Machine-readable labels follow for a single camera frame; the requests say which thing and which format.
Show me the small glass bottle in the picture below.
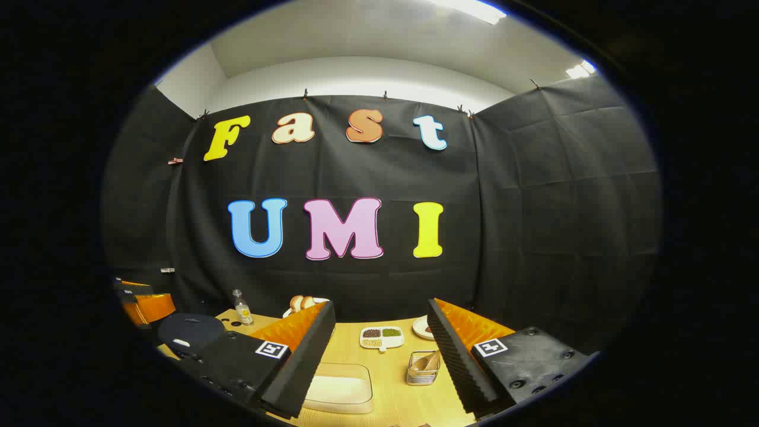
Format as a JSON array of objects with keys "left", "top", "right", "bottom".
[{"left": 233, "top": 289, "right": 254, "bottom": 326}]

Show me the clear box of rice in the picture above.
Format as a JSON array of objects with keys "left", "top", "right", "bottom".
[{"left": 302, "top": 363, "right": 374, "bottom": 414}]

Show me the white divided bean dish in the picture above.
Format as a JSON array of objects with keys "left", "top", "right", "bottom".
[{"left": 360, "top": 327, "right": 405, "bottom": 352}]

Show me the metal wire chopstick holder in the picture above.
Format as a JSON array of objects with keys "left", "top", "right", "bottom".
[{"left": 407, "top": 350, "right": 441, "bottom": 386}]

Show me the dark lidded rice cooker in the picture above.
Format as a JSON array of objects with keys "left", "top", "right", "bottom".
[{"left": 157, "top": 313, "right": 227, "bottom": 360}]

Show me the black backdrop cloth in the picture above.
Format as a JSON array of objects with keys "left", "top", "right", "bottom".
[{"left": 104, "top": 74, "right": 662, "bottom": 356}]

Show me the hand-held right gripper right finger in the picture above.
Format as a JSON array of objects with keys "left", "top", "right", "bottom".
[{"left": 427, "top": 298, "right": 594, "bottom": 420}]

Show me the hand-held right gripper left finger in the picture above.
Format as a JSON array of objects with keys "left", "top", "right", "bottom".
[{"left": 178, "top": 301, "right": 336, "bottom": 419}]

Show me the white toaster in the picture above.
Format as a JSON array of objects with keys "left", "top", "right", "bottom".
[{"left": 283, "top": 297, "right": 330, "bottom": 318}]

